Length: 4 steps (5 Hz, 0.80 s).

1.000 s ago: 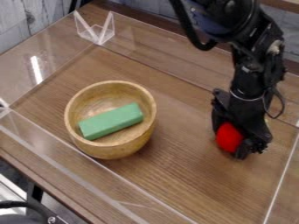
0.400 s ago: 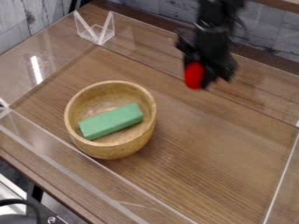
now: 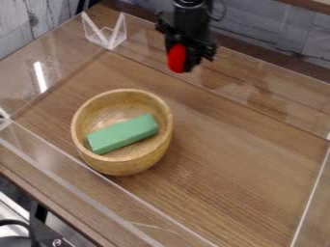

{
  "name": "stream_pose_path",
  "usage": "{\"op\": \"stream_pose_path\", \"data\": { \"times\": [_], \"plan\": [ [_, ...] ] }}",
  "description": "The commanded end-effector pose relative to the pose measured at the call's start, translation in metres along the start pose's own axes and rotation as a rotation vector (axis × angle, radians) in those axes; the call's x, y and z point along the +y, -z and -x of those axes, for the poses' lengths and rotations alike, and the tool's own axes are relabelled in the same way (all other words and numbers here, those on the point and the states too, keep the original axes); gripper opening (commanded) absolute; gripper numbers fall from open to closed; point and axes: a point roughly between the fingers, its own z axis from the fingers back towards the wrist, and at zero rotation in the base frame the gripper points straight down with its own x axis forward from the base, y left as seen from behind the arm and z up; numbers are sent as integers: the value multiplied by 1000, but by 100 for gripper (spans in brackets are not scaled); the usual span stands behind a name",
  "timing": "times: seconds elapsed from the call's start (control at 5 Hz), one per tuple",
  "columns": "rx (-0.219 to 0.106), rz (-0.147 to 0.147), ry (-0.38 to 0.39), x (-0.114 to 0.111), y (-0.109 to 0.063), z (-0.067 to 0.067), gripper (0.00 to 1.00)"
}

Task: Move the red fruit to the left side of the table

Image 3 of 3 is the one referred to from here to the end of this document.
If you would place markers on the green rectangular block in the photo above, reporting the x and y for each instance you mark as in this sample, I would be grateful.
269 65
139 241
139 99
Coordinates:
121 134

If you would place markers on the red plush fruit green stem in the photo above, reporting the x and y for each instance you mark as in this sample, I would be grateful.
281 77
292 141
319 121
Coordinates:
176 57

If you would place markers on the wooden bowl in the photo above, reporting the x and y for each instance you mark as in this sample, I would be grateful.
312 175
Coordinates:
112 107

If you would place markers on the clear acrylic tray walls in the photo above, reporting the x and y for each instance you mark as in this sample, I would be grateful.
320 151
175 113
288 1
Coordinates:
243 179

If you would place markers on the black metal table frame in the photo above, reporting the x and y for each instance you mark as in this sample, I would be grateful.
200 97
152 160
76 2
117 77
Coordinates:
44 236

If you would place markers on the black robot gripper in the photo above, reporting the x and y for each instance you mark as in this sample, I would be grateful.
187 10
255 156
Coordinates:
185 25

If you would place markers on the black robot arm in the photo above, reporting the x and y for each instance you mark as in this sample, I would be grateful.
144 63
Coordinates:
192 2

